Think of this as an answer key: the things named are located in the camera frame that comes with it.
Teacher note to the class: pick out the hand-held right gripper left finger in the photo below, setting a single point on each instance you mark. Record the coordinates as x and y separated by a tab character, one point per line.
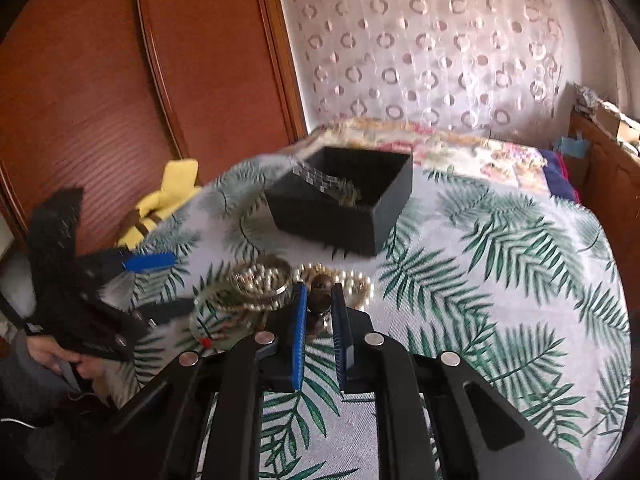
301	330

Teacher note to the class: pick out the blue blanket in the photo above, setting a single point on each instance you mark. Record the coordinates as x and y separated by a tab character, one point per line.
557	172

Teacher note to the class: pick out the person's left forearm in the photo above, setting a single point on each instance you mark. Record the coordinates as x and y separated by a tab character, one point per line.
20	385

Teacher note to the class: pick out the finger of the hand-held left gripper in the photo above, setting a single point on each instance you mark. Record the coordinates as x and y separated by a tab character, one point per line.
165	311
150	262

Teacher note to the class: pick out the cardboard box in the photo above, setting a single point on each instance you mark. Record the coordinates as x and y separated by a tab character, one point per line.
617	122

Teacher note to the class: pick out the yellow plush toy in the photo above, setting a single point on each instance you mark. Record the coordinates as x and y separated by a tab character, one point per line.
165	195

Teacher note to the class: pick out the black jewelry box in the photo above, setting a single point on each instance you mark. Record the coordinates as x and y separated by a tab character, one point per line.
320	220

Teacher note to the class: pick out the wooden cabinet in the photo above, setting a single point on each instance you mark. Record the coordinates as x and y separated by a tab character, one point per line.
610	180

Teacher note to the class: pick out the metal bangle set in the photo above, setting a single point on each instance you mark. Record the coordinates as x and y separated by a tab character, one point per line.
260	280

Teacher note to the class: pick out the blue paper cutout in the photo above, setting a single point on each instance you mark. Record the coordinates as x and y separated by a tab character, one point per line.
574	146

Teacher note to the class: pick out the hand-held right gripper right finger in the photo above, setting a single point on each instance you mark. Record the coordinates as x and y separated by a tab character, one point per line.
340	340

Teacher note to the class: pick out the patterned bag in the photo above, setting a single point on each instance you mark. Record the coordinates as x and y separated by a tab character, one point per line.
585	96

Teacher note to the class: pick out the leaf-print blanket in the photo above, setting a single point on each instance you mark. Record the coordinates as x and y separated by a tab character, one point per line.
475	270

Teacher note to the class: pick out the wooden wardrobe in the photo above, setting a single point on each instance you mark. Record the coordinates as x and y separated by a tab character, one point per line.
125	85

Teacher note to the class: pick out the floral blanket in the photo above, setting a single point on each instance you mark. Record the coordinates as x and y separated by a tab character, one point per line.
450	145

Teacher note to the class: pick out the circle-pattern curtain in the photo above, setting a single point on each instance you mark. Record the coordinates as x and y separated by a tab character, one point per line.
425	50

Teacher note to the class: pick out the person's left hand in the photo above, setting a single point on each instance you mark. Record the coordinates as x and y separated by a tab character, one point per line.
47	353

